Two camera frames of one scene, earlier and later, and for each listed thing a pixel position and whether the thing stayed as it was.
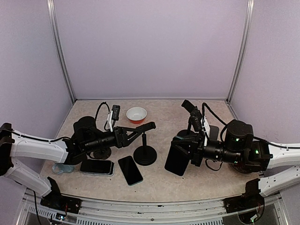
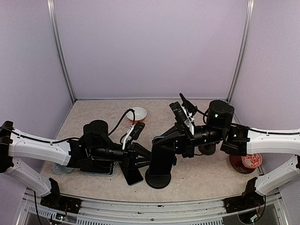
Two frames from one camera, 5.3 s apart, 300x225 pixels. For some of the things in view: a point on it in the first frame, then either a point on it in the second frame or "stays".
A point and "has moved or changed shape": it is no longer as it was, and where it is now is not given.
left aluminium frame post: (59, 50) stays
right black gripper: (197, 144) → (182, 143)
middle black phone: (130, 170) stays
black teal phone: (178, 156) has moved or changed shape
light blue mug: (60, 168) stays
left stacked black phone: (94, 167) stays
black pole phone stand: (145, 155) has moved or changed shape
